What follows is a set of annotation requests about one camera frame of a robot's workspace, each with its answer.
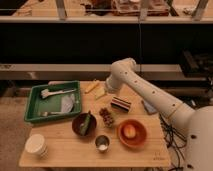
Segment white plastic fork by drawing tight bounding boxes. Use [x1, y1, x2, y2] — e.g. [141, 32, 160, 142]
[40, 112, 63, 117]

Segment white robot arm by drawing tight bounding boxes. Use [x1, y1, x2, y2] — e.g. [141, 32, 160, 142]
[105, 58, 213, 171]

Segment dark purple bowl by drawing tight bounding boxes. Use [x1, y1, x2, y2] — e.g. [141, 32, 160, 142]
[72, 113, 97, 137]

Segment orange bowl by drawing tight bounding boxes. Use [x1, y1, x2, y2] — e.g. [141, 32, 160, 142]
[117, 119, 147, 149]

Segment yellow cheese wedge toy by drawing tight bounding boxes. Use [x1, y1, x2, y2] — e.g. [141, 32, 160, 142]
[95, 89, 106, 100]

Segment striped layered cake toy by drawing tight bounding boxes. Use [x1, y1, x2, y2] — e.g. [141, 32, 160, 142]
[110, 97, 131, 112]

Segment brown grape cluster toy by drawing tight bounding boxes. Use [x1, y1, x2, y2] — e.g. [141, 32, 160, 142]
[99, 108, 114, 128]

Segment green vegetable toy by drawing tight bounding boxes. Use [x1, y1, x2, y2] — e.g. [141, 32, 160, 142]
[80, 112, 91, 136]

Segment clear plastic bag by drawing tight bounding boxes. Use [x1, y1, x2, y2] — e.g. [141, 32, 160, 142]
[61, 94, 75, 113]

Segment blue sponge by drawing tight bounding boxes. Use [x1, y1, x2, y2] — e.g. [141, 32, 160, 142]
[142, 100, 157, 115]

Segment yellow round food toy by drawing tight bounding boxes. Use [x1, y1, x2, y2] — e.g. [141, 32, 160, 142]
[123, 124, 136, 139]

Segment small metal cup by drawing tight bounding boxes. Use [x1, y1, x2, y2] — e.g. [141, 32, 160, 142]
[95, 135, 110, 152]

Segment green plastic tray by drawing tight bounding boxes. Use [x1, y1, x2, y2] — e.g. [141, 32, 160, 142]
[24, 81, 82, 123]

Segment white dish brush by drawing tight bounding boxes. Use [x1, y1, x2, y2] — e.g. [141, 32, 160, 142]
[41, 89, 74, 99]

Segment metal shelf rack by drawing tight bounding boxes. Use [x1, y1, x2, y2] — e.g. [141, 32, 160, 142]
[0, 0, 213, 80]

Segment dark box on shelf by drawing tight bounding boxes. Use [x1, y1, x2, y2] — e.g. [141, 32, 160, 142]
[179, 51, 213, 77]

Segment black cables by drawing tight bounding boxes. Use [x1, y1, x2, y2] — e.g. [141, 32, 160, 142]
[158, 113, 188, 171]

